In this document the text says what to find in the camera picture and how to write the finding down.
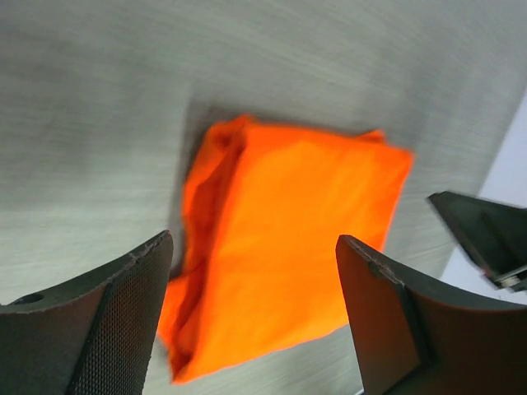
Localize orange t-shirt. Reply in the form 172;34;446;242
157;115;414;384

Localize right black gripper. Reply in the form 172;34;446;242
427;191;527;292

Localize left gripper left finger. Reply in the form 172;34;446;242
1;230;173;394

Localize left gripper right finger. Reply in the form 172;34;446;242
336;235;526;394

